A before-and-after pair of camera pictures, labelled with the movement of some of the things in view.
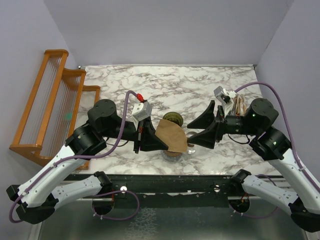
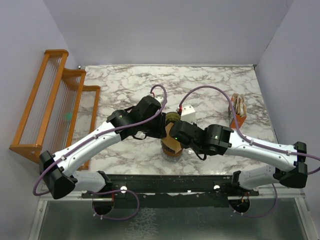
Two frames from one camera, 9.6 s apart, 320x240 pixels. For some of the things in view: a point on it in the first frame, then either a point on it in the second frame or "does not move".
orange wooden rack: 58,105 does not move
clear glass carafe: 172,159 does not move
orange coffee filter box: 240,104 does not move
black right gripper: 214,127 → 193,124
